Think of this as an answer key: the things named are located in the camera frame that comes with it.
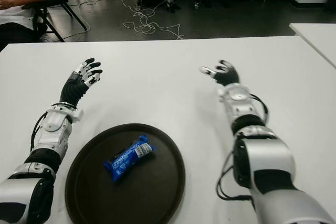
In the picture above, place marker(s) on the blue Oreo cookie pack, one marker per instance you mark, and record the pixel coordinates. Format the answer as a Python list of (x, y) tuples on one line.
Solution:
[(128, 157)]

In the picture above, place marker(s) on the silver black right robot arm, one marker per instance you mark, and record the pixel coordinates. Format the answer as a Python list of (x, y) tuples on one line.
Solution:
[(270, 155)]

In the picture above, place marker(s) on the round dark brown tray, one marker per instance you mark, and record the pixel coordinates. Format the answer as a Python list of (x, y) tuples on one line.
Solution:
[(157, 182)]

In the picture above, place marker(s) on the seated person in white shirt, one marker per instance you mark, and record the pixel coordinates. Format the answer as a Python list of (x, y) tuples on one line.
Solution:
[(15, 6)]

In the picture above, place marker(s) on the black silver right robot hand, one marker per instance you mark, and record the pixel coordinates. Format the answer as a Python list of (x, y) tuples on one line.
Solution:
[(228, 75)]

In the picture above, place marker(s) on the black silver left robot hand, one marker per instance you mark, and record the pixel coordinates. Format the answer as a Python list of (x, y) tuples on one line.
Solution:
[(72, 90)]

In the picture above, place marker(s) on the white side table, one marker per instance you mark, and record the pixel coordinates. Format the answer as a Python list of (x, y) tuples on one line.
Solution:
[(317, 37)]

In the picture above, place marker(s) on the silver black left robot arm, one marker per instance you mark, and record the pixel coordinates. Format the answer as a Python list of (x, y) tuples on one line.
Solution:
[(53, 123)]

